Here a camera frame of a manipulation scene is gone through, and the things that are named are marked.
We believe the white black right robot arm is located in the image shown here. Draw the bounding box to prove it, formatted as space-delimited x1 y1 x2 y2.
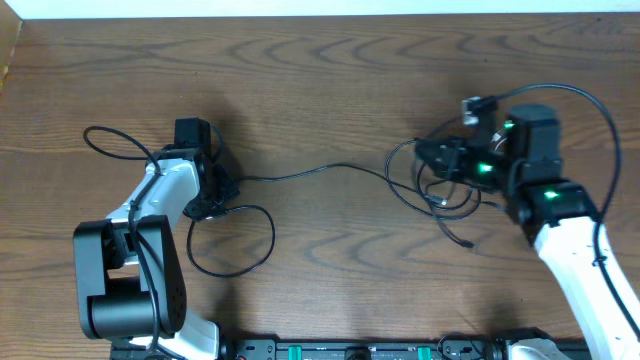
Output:
415 103 639 359

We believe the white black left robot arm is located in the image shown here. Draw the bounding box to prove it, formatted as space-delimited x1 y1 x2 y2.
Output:
73 140 226 359

